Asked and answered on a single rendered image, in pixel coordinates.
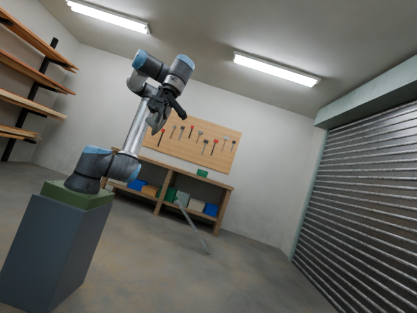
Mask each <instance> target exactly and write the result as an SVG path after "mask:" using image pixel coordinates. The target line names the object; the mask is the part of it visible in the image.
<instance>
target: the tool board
mask: <svg viewBox="0 0 417 313"><path fill-rule="evenodd" d="M151 131H152V128H151V127H150V126H148V129H147V131H146V135H145V138H144V140H143V143H142V145H143V146H145V147H148V148H152V149H154V150H157V151H160V152H163V153H167V154H169V155H172V156H175V157H178V158H182V159H184V160H187V161H190V162H193V163H196V164H198V165H202V166H205V167H207V168H211V169H213V170H217V171H220V172H222V173H226V174H229V172H230V169H231V166H232V163H233V160H234V157H235V153H236V150H237V148H238V144H239V142H240V138H241V135H242V132H239V131H236V130H233V129H229V128H227V127H224V126H221V125H218V124H214V123H212V122H209V121H206V120H203V119H199V118H196V117H193V116H190V115H187V118H186V119H185V120H182V119H181V118H180V117H179V116H178V114H177V112H176V111H175V110H172V109H171V113H170V115H169V117H168V119H167V121H166V123H165V124H164V126H163V128H162V129H161V130H160V131H159V132H158V133H156V134H154V135H151Z"/></svg>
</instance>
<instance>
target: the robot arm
mask: <svg viewBox="0 0 417 313"><path fill-rule="evenodd" d="M132 67H133V71H132V74H131V75H129V76H128V78H127V81H126V83H127V87H128V88H129V90H131V92H133V93H135V94H136V95H138V96H140V97H141V98H142V99H141V102H140V105H139V107H138V110H137V113H136V114H135V117H134V120H133V122H132V125H131V127H130V130H129V132H128V135H127V138H126V139H125V142H124V144H123V147H122V149H121V151H119V152H117V153H116V155H113V154H112V150H109V149H106V148H102V147H98V146H95V145H86V146H85V148H84V150H83V151H82V154H81V156H80V158H79V160H78V163H77V165H76V168H75V169H74V171H73V174H72V175H70V176H69V177H68V178H67V179H66V180H65V182H64V184H63V185H64V187H66V188H68V189H70V190H72V191H76V192H79V193H84V194H98V193H99V191H100V180H101V178H102V176H103V177H106V178H110V179H114V180H117V181H121V182H123V183H132V182H134V180H135V178H136V177H137V175H138V173H139V171H140V168H141V164H140V163H138V162H139V158H138V154H139V151H140V149H141V145H142V143H143V140H144V138H145V135H146V131H147V129H148V126H150V127H151V128H152V131H151V135H154V134H156V133H158V132H159V131H160V130H161V129H162V128H163V126H164V124H165V123H166V121H167V119H168V117H169V115H170V113H171V109H172V108H173V109H174V110H175V111H176V112H177V114H178V116H179V117H180V118H181V119H182V120H185V119H186V118H187V113H186V111H185V110H184V109H183V108H182V107H181V106H180V104H179V103H178V102H177V101H176V100H175V99H176V98H177V97H179V96H181V94H182V92H183V90H184V88H185V86H186V84H187V82H188V80H189V78H190V76H191V74H192V72H193V71H194V67H195V65H194V62H193V61H192V60H191V59H190V58H189V57H187V56H186V55H182V54H180V55H178V56H177V57H176V58H175V61H174V63H173V64H172V65H171V66H170V67H169V66H168V65H166V64H164V63H163V62H161V61H159V60H158V59H156V58H155V57H153V56H152V55H150V54H149V53H147V52H146V51H144V50H142V49H139V50H138V51H137V54H136V55H135V58H134V59H133V62H132ZM149 77H150V78H152V79H154V80H155V81H157V82H159V83H161V86H160V85H159V86H158V88H156V87H154V86H152V85H150V84H148V83H147V82H145V81H146V80H147V79H148V78H149ZM153 114H154V115H153Z"/></svg>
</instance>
